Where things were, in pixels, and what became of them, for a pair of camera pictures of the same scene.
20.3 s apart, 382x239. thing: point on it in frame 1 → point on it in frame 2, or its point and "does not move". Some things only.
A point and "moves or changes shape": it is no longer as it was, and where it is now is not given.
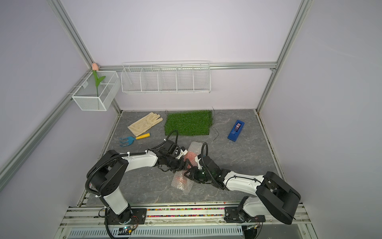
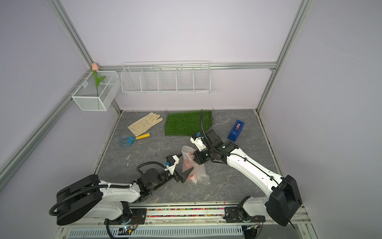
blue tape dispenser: x=236 y=130 does not move
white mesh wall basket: x=97 y=91 does not move
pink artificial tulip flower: x=95 y=67 does not move
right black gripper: x=191 y=174 → x=198 y=159
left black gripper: x=180 y=167 → x=184 y=176
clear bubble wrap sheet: x=179 y=181 moves or changes shape
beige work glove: x=143 y=125 does not move
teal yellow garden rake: x=131 y=139 does not move
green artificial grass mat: x=188 y=123 does not move
